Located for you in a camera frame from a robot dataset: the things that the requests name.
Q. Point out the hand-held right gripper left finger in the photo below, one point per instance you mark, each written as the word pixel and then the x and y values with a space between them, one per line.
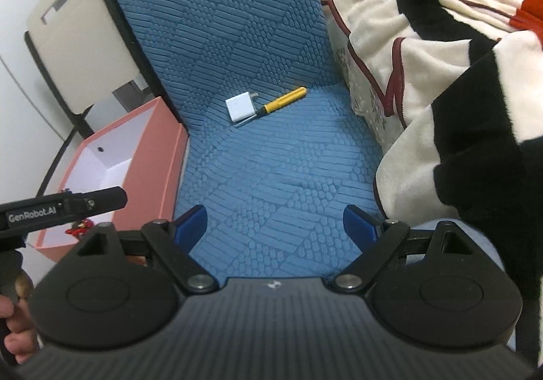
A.
pixel 193 221

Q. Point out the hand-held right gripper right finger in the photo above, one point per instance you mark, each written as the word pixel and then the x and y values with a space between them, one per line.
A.
pixel 358 223

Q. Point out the white charger plug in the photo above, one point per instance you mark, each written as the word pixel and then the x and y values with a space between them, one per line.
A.
pixel 239 108

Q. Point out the red toy figure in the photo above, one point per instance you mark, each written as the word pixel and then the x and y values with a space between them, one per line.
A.
pixel 80 229

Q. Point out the blue quilted chair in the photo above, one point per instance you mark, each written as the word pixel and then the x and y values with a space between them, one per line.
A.
pixel 254 23

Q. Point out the pink cardboard box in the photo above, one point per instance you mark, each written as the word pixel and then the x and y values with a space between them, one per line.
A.
pixel 157 159

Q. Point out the person's left hand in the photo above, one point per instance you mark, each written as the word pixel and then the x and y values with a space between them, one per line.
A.
pixel 19 341

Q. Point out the cream red black blanket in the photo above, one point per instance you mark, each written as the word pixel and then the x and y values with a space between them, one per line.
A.
pixel 466 87

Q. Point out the beige folding chair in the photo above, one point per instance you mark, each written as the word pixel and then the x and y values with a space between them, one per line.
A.
pixel 85 57

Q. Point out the yellow screwdriver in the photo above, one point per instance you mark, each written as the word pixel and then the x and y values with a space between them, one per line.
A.
pixel 284 100

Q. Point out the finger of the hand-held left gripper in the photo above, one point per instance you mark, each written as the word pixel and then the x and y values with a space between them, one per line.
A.
pixel 99 199

